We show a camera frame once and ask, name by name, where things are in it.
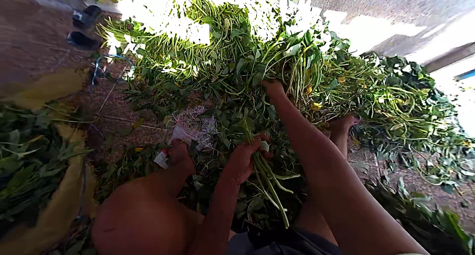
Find person's right hand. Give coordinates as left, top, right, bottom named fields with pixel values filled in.
left=261, top=80, right=286, bottom=105

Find person's left hand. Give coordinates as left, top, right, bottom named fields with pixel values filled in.
left=224, top=133, right=273, bottom=184

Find bunch of long green stems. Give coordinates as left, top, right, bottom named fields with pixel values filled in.
left=240, top=117, right=301, bottom=229

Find person's right forearm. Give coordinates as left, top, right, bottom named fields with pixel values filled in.
left=272, top=95, right=430, bottom=255

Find scattered loose green leaves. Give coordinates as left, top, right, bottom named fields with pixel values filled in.
left=93, top=82, right=309, bottom=230

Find large pile of leafy vines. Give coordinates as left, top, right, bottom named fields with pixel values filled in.
left=85, top=0, right=475, bottom=193

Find white plastic scrap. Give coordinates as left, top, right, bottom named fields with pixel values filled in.
left=169, top=125, right=198, bottom=145

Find white red scrap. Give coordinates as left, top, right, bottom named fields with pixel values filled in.
left=154, top=149, right=170, bottom=169

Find person's legs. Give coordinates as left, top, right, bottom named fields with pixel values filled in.
left=91, top=114, right=361, bottom=255

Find heap of dark green leaves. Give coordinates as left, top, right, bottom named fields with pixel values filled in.
left=0, top=102, right=91, bottom=241
left=362, top=177, right=475, bottom=255

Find dark sandal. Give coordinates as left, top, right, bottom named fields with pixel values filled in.
left=72, top=5, right=102, bottom=29
left=67, top=31, right=101, bottom=51

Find yellowish brown sack cloth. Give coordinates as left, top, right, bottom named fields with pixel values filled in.
left=0, top=67, right=98, bottom=255

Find tangle of white strings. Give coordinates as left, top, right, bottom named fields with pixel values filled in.
left=170, top=105, right=218, bottom=151

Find blue cord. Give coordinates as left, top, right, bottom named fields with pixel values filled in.
left=92, top=54, right=135, bottom=86

